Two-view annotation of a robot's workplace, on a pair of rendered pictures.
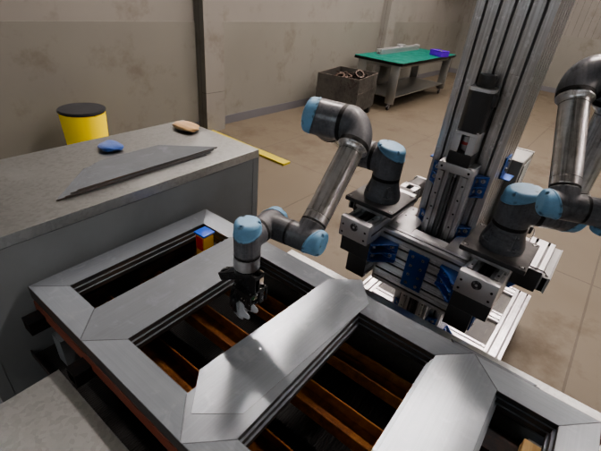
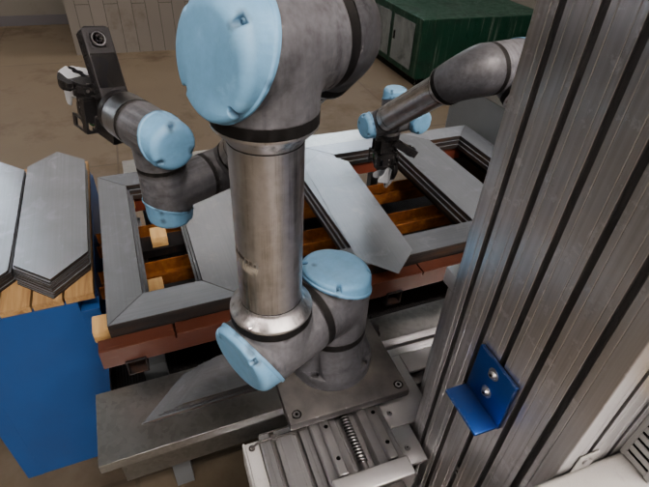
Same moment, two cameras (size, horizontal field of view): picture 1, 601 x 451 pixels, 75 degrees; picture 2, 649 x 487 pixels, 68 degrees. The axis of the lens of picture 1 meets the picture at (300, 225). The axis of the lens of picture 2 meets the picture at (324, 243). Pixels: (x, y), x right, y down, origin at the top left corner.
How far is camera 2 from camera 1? 1.94 m
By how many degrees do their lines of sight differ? 91
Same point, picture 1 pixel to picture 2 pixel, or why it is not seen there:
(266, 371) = (325, 181)
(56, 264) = (486, 130)
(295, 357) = (327, 195)
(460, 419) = (210, 242)
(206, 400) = (324, 157)
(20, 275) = (472, 117)
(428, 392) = not seen: hidden behind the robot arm
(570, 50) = not seen: outside the picture
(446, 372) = not seen: hidden behind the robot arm
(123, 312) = (419, 147)
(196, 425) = (310, 153)
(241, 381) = (326, 171)
